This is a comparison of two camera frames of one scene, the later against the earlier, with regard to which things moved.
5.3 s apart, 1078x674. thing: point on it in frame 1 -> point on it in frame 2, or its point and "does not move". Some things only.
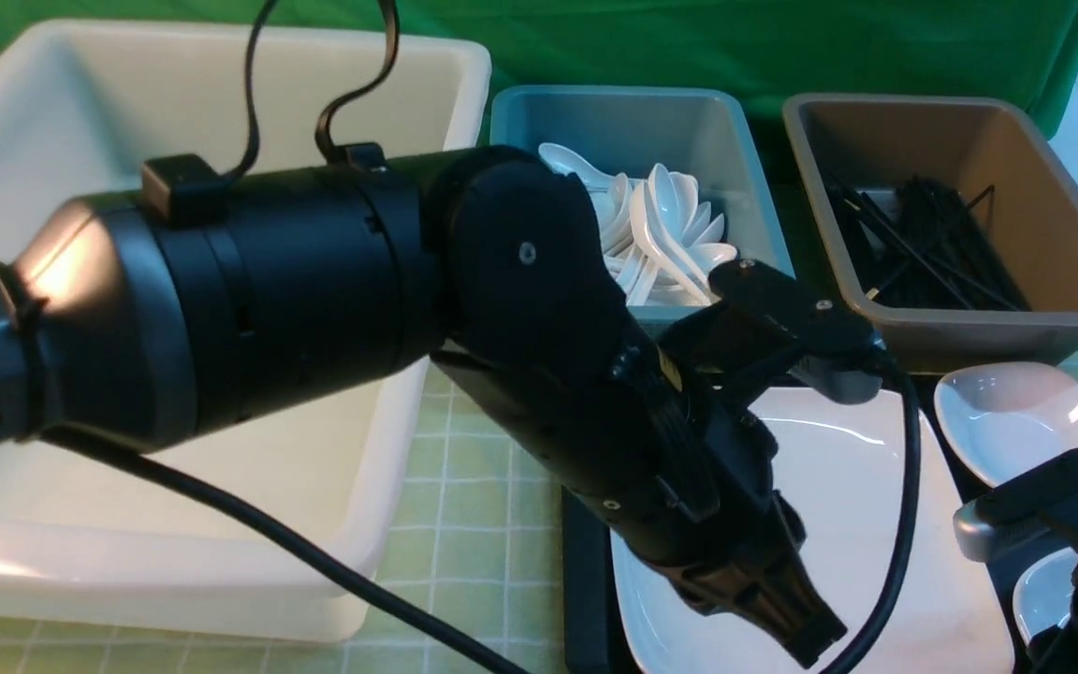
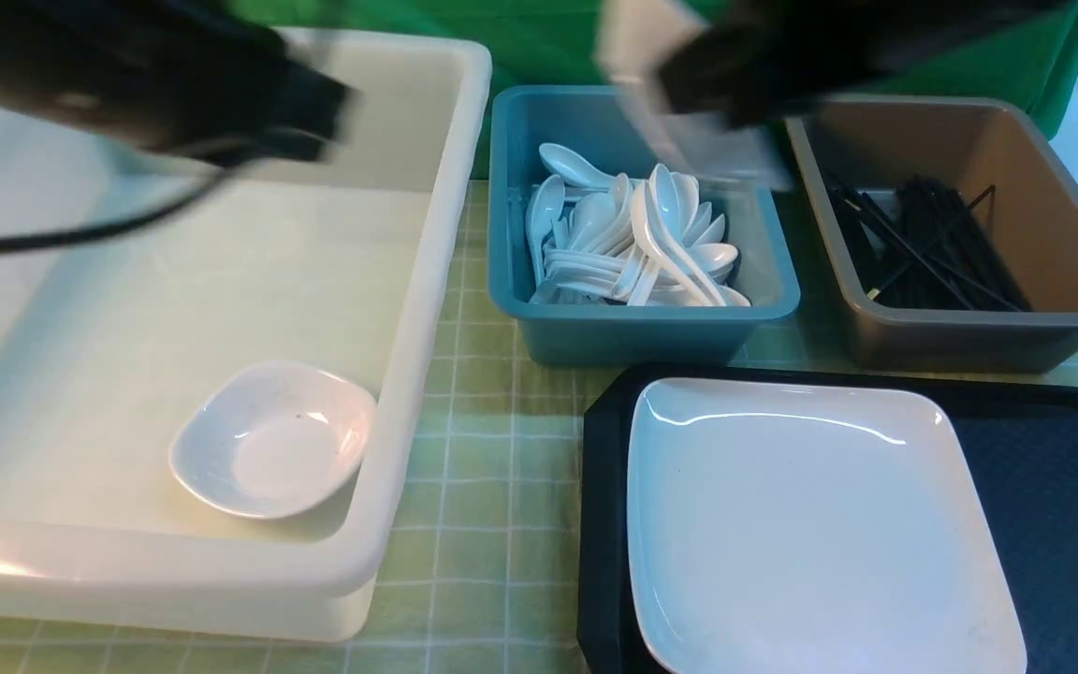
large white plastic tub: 36,533 does not move
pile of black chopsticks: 924,245 does not move
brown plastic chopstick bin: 964,239 does not move
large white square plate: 838,454 does not move
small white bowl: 1004,417 -> 276,441
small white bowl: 1043,591 -> 632,38
